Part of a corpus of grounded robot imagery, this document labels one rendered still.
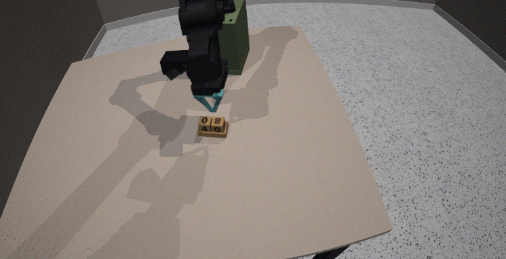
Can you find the tan wooden cube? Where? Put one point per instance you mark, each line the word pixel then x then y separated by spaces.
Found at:
pixel 218 124
pixel 205 124

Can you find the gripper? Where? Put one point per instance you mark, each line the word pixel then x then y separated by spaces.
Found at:
pixel 201 90

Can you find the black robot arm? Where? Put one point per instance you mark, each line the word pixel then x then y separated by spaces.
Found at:
pixel 200 20

